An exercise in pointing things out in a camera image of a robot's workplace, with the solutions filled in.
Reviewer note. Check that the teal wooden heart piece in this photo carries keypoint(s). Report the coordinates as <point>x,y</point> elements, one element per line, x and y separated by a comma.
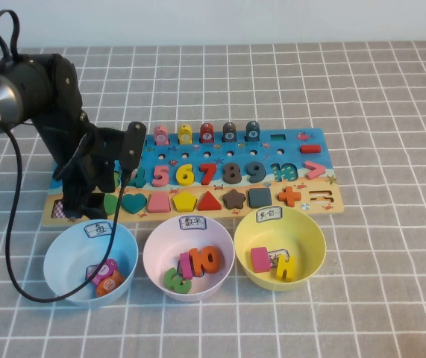
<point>135,203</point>

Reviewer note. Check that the red fish piece number 7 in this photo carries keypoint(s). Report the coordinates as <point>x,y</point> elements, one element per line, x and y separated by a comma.
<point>207,134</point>

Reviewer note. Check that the grey grid tablecloth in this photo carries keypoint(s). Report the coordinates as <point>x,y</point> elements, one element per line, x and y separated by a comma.
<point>365,93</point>

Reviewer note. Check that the red wooden number 7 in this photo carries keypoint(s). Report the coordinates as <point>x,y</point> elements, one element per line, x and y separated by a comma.
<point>209,173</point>

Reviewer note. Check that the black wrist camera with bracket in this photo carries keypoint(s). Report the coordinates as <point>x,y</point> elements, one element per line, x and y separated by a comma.
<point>132,145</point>

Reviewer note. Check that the yellow wooden pentagon piece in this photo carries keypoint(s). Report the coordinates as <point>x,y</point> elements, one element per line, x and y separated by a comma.
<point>184,202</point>

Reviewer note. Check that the pink wooden greater-than sign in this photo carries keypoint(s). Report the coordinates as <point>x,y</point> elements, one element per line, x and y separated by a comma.
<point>319,170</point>

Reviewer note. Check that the orange fish piece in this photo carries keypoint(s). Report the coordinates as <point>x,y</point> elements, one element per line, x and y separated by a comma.
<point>110,285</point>

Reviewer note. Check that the pink wooden trapezoid piece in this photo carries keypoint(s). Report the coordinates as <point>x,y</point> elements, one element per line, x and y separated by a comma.
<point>159,204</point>

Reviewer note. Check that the orange wooden number 10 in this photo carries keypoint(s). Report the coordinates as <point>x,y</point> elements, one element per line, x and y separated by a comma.
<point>197,261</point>

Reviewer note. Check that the brown fish piece number 8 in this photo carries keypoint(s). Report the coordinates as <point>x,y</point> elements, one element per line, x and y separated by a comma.
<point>229,132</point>

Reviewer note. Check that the yellow wooden number 6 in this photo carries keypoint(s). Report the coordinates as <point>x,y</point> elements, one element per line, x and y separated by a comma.
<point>180,175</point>

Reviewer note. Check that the white paper label 鱼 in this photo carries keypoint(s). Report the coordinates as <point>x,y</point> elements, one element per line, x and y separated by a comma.
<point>99,229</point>

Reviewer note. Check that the yellow wooden equals sign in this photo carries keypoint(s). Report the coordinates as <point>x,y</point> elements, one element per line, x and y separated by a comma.
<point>283,267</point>

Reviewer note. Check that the red wooden triangle piece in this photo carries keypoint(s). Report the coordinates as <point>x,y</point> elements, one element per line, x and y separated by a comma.
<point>209,204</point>

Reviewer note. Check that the brown wooden star piece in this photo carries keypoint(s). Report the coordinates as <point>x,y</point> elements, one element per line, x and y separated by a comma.
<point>234,199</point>

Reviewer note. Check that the light blue plastic bowl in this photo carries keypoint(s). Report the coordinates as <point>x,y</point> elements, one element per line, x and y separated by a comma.
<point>67,261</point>

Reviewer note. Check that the teal wooden number 4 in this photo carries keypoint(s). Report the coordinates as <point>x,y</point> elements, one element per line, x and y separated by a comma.
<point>140,179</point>

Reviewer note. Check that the yellow plastic bowl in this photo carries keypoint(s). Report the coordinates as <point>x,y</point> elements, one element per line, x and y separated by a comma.
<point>302,238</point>

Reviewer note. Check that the light pink plastic bowl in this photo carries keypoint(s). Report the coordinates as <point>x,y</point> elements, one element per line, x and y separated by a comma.
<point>160,242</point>

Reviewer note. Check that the pink fish piece number 5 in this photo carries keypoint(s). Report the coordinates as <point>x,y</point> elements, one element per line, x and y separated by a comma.
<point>160,136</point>

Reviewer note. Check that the white paper label 其它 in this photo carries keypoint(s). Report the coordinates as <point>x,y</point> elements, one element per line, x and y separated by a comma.
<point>269,214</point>

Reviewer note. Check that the green wooden circle piece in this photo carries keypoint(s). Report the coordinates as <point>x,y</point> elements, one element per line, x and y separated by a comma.
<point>111,204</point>

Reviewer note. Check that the red wooden minus sign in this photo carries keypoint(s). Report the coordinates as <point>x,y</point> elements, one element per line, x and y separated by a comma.
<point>310,149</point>

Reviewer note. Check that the navy fish piece number 9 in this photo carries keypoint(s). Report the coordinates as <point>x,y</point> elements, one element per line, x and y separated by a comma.
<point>252,131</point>

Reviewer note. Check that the dark grey wooden square piece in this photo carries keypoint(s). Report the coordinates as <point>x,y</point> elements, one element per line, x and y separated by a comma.
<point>259,197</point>

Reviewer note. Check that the green wooden number 3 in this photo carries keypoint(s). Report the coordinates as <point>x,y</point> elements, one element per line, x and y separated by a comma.
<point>169,279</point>

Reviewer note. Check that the wooden number shape puzzle board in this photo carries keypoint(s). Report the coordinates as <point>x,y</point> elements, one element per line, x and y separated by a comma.
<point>291,156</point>

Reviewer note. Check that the navy wooden number 9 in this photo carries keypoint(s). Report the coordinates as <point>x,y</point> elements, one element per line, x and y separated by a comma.
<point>260,171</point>

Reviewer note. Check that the magenta fish piece number 1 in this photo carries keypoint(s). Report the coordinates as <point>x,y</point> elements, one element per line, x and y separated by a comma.
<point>112,265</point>

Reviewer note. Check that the brown wooden number 8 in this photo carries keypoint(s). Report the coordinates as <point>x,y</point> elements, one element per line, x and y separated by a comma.
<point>231,172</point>

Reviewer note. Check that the magenta wooden number 1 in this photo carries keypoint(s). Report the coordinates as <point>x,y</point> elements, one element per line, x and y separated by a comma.
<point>186,266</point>

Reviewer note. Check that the white paper label 数字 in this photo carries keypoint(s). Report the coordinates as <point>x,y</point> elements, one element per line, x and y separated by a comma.
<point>193,222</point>

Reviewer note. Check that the yellow fish piece number 6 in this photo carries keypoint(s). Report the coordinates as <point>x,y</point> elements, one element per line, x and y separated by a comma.
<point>185,136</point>

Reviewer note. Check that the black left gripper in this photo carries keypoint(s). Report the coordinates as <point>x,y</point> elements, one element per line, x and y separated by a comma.
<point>86,168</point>

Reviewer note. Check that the orange wooden plus sign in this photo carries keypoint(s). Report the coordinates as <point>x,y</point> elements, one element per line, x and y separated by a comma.
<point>289,196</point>

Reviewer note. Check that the pink wooden number 5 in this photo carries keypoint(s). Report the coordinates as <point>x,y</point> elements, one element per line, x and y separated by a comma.
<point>158,182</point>

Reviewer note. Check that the pink wooden rectangle piece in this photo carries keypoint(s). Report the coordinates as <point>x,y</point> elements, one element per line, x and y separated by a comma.
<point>260,260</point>

